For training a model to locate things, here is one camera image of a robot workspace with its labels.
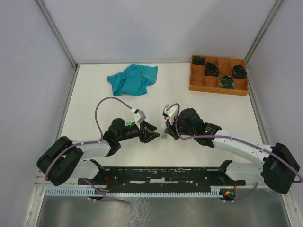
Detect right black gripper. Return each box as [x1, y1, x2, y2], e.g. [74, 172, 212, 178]
[164, 113, 196, 140]

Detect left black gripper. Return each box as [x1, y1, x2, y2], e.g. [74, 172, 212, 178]
[117, 120, 160, 143]

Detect metal keyring holder yellow tip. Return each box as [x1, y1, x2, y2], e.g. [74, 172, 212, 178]
[161, 128, 167, 139]

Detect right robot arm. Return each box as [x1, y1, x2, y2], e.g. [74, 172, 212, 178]
[162, 104, 303, 194]

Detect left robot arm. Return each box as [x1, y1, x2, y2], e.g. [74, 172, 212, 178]
[36, 118, 160, 186]

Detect teal cloth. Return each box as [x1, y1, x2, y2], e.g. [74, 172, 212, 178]
[107, 64, 158, 96]

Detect dark rolled sock top-left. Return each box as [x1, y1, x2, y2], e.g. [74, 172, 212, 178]
[192, 55, 206, 66]

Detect dark rolled sock yellow-patterned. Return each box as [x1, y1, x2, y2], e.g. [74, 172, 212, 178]
[219, 75, 234, 89]

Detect left status led board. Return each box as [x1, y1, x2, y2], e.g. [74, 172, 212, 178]
[98, 186, 113, 193]

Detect status led board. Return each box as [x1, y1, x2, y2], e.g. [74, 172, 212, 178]
[98, 186, 113, 193]
[223, 190, 236, 200]

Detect wooden compartment tray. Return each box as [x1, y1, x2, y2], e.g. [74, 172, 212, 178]
[189, 55, 249, 96]

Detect dark rolled sock right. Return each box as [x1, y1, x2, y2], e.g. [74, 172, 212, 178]
[232, 64, 247, 79]

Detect right status led board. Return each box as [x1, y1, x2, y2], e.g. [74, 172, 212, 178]
[223, 190, 236, 200]

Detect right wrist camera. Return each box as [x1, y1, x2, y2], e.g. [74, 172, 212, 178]
[162, 103, 180, 120]

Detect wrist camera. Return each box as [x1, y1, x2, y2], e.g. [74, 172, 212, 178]
[162, 103, 180, 120]
[133, 109, 146, 124]

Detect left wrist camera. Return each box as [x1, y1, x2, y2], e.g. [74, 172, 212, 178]
[133, 109, 146, 124]

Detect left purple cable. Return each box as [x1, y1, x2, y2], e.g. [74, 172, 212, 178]
[46, 96, 135, 182]

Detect purple cable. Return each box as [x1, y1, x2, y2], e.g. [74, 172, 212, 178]
[46, 96, 135, 182]
[169, 103, 303, 184]

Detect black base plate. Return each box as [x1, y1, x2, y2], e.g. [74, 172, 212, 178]
[89, 166, 246, 193]

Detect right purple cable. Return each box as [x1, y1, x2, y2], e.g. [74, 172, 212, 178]
[169, 103, 303, 184]

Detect white slotted cable duct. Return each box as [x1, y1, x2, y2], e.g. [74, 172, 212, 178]
[44, 187, 223, 198]

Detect left corner aluminium post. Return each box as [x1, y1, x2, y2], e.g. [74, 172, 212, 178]
[34, 0, 78, 71]

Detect corner aluminium post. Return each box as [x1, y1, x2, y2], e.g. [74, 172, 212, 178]
[244, 0, 285, 63]
[34, 0, 78, 71]

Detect right corner aluminium post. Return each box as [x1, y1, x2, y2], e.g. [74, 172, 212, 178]
[244, 0, 285, 63]

